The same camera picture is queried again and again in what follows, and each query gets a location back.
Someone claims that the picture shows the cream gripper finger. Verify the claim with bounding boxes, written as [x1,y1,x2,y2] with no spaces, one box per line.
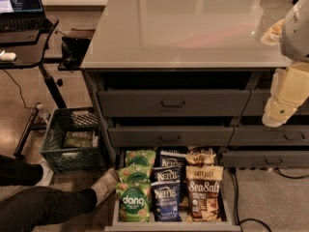
[262,99,297,128]
[260,19,285,45]

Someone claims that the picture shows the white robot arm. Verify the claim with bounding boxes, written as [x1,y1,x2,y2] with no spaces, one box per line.
[261,0,309,128]

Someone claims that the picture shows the middle right grey drawer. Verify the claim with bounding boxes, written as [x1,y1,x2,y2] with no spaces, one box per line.
[229,115,309,146]

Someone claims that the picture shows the top left grey drawer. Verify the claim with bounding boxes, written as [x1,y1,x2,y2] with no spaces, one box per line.
[97,71,252,118]

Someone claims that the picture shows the bottom right grey drawer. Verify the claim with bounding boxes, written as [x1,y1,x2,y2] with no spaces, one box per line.
[219,146,309,169]

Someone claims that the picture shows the back brown sea salt bag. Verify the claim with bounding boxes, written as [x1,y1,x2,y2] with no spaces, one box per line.
[185,147,216,165]

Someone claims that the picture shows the brown sea salt bag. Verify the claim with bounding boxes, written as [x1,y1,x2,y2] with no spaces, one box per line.
[186,165,223,221]
[185,147,216,165]

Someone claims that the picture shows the front brown sea salt bag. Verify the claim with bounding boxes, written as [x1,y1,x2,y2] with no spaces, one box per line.
[186,165,223,221]

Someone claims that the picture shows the grey cabinet with counter top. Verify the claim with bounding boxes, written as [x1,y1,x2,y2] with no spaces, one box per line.
[80,0,309,171]

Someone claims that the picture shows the back blue kettle chip bag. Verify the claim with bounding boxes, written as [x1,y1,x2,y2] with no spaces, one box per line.
[154,151,186,167]

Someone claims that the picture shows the blue kettle chip bag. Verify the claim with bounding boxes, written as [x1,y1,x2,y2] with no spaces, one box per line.
[151,181,181,222]
[152,166,182,181]
[154,151,186,167]

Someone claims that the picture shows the open bottom left drawer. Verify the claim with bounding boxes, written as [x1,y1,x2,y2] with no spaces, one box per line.
[106,146,240,232]

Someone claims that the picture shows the middle blue kettle chip bag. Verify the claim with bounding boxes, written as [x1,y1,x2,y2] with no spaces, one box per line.
[152,166,182,181]

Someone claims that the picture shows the front blue kettle chip bag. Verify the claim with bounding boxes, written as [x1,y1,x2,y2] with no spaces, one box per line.
[151,181,181,222]

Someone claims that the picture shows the back green dang chip bag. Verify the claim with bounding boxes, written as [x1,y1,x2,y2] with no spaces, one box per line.
[126,150,156,167]

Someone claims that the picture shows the green dang chip bag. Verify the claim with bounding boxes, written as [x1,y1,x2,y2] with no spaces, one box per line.
[118,164,152,183]
[116,183,151,222]
[126,150,156,167]

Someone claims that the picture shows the middle green dang chip bag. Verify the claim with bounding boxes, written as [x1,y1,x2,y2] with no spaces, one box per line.
[118,164,152,183]

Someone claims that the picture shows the middle left grey drawer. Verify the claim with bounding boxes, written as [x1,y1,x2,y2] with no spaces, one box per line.
[107,117,234,147]

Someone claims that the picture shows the front green dang chip bag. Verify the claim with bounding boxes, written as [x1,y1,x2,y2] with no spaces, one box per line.
[116,183,151,222]

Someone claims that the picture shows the green plastic milk crate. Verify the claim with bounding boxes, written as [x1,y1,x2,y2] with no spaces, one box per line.
[40,107,105,174]

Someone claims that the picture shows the black laptop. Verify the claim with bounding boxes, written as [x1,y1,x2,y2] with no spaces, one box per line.
[0,0,45,33]

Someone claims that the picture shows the black standing desk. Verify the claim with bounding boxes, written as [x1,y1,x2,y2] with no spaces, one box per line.
[0,15,66,160]

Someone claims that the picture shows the white computer mouse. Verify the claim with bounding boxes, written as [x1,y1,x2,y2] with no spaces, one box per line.
[0,50,16,62]

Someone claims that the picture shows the person's far leg dark trousers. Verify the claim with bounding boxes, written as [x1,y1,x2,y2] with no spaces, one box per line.
[0,155,54,187]

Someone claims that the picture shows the person's leg in dark trousers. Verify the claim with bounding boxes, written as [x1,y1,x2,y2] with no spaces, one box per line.
[0,168,119,232]

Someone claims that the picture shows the black cable on floor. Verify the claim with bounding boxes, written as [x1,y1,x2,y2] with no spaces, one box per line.
[228,167,309,232]

